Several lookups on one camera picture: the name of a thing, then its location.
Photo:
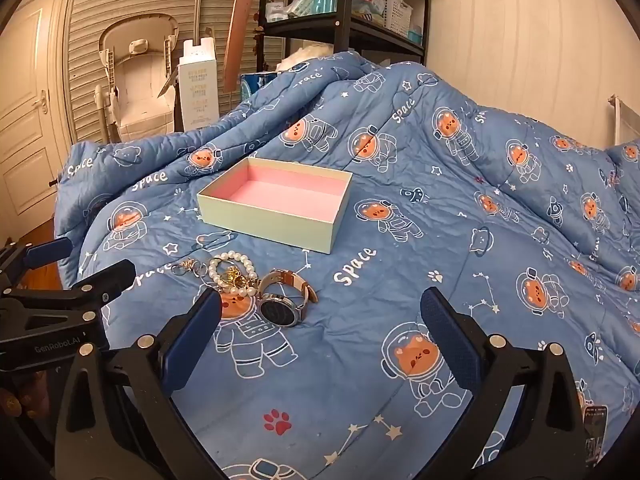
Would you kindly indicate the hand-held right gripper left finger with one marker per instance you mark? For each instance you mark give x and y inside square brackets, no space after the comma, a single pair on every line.
[192,345]

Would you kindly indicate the beige baby high chair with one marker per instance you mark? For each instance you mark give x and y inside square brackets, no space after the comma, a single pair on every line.
[140,80]

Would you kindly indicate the pink wooden plank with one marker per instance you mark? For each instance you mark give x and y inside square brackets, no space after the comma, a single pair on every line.
[240,35]

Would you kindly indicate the blue bear printed blanket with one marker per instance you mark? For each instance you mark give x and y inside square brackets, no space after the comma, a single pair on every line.
[400,270]

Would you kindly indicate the black metal shelf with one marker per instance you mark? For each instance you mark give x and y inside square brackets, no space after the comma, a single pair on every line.
[345,20]

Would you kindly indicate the white plastic basket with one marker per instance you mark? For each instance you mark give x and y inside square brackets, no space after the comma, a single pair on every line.
[397,10]

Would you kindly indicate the green box with pink lining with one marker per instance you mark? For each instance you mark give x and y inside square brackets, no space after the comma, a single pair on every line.
[280,185]

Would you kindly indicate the white panel door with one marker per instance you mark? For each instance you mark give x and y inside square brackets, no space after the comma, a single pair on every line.
[25,110]

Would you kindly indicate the gold flower earring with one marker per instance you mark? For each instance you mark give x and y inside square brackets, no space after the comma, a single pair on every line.
[246,281]
[228,276]

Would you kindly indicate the white tall cardboard box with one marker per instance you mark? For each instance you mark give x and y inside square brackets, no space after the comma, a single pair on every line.
[197,95]

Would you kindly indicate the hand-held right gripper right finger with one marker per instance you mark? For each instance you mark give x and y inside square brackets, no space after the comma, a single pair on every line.
[450,345]

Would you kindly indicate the white fluffy cloth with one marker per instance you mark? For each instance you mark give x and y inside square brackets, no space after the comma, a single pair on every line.
[305,52]

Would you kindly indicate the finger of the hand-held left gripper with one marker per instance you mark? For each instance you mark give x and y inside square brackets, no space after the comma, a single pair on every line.
[117,277]
[50,251]

